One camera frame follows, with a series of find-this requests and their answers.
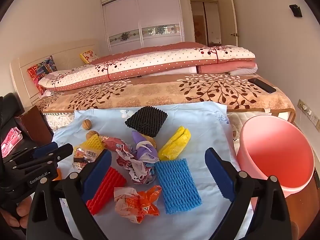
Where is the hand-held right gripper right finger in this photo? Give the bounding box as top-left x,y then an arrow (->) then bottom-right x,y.
204,147 -> 293,240

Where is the black smartphone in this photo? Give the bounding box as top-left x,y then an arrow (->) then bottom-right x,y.
248,77 -> 277,94

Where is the pink folded blanket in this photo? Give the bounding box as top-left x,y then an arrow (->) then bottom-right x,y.
140,64 -> 258,77

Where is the white bed headboard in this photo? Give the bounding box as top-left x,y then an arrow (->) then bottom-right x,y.
9,38 -> 105,105

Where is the white sliding-door wardrobe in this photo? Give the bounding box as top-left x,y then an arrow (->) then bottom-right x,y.
101,0 -> 233,54

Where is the brown leaf-print blanket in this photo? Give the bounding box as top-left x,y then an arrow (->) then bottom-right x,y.
36,72 -> 295,117

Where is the brown wooden nightstand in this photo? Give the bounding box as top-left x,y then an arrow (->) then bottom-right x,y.
14,105 -> 53,144

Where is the person's left hand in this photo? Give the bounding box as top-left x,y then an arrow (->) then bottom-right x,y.
0,199 -> 32,229

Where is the light blue floral cloth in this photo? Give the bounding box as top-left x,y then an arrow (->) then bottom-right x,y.
51,102 -> 253,240

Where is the dotted tree-print folded quilt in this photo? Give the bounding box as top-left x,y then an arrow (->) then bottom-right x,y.
38,42 -> 256,92

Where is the red foam net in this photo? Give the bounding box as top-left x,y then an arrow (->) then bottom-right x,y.
86,167 -> 127,216

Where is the orange wrapper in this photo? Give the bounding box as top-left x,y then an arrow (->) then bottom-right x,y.
114,185 -> 163,223

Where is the blue foam net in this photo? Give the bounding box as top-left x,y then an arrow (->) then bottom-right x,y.
155,158 -> 202,215

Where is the pink dotted cloth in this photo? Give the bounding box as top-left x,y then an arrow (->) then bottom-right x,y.
0,127 -> 23,158

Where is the yellow plastic packet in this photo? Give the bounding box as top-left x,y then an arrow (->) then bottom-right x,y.
158,126 -> 192,161

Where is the dark seat back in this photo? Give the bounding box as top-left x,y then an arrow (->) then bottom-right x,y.
0,92 -> 25,130

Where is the pink plastic bucket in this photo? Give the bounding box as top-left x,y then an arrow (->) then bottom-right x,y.
236,115 -> 315,198

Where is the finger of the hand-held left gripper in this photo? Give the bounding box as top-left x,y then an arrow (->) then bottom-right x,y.
5,142 -> 58,167
14,144 -> 74,174

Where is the purple knitted sock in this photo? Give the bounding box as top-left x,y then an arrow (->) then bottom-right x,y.
132,130 -> 160,163

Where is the white red paper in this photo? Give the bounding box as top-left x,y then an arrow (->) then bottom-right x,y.
115,142 -> 158,185

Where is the barcode snack wrapper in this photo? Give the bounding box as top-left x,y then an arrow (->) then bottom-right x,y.
73,146 -> 107,167

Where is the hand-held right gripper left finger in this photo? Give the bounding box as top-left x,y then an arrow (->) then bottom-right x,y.
26,149 -> 112,240

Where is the yellow floral cushion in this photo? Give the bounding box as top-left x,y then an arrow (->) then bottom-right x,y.
80,50 -> 98,64

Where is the pink floral wrapper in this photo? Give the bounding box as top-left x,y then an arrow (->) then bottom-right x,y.
100,135 -> 125,153

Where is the yellow foam net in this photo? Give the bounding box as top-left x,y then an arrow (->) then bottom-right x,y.
80,134 -> 105,153

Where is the cream room door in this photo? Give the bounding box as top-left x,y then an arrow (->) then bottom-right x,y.
226,0 -> 238,47

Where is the black foam net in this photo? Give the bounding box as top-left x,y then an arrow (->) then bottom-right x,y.
124,106 -> 168,138

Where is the black wall bracket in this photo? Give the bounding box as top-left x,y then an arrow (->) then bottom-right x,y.
289,4 -> 303,18

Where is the colourful printed cushion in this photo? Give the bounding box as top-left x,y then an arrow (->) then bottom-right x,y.
27,55 -> 58,95

